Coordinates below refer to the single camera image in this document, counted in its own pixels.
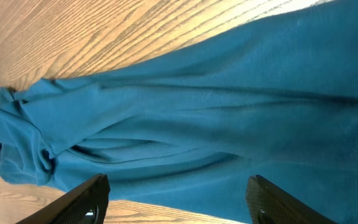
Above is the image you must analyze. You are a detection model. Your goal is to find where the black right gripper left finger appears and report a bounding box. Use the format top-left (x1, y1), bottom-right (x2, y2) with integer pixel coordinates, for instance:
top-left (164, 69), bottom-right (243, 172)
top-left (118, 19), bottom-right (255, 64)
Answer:
top-left (17, 174), bottom-right (110, 224)

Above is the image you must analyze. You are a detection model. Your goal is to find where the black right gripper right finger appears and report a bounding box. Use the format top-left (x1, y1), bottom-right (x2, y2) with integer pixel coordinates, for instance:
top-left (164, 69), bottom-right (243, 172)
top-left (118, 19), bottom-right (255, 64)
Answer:
top-left (246, 175), bottom-right (336, 224)

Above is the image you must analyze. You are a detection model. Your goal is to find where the dark blue polo shirt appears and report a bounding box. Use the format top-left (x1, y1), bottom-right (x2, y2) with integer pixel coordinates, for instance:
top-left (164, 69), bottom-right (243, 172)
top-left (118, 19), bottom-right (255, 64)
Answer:
top-left (0, 1), bottom-right (358, 223)

